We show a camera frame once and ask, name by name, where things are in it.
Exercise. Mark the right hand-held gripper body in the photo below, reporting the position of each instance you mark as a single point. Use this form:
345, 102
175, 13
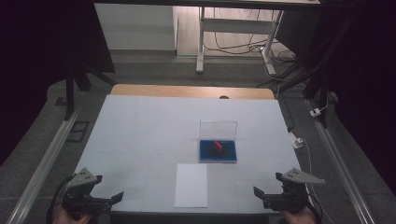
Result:
294, 189

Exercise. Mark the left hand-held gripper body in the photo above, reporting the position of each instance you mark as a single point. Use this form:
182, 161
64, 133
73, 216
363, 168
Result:
81, 182

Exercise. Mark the blue ink pad case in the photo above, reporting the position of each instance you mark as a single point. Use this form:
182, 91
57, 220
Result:
218, 157

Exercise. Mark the red stamp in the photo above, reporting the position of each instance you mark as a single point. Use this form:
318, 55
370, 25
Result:
218, 146

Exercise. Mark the white paper sheet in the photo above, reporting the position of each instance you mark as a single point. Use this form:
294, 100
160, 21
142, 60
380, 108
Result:
191, 186

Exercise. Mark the person's right hand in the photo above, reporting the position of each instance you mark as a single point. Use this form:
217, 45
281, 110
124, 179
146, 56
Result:
299, 217

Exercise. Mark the person's left hand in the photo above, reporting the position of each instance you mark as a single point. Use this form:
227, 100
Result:
63, 217

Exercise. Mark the white plug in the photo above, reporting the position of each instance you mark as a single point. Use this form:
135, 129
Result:
295, 141

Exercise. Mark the white table mat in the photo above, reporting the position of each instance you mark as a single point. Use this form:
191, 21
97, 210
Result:
140, 130

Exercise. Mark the small white adapter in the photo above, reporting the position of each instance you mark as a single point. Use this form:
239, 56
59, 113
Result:
315, 112

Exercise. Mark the black metal stand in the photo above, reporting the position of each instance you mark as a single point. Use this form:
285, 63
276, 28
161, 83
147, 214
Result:
322, 90
70, 93

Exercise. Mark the dark table grommet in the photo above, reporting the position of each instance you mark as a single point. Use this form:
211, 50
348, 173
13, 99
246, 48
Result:
224, 97

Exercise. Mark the dark curtain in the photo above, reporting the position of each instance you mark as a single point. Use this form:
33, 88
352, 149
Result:
370, 93
37, 62

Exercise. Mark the wooden table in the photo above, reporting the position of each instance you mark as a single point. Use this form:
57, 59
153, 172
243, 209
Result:
186, 91

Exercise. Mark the white cabinet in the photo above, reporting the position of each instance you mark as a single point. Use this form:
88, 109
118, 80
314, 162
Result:
137, 28

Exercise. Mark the aluminium rail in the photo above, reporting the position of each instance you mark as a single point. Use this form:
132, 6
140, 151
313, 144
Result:
46, 161
339, 161

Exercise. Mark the black floor frame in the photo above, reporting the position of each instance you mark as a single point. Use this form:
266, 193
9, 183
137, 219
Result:
77, 131

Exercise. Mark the white desk frame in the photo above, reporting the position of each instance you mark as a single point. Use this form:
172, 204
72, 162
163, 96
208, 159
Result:
236, 25

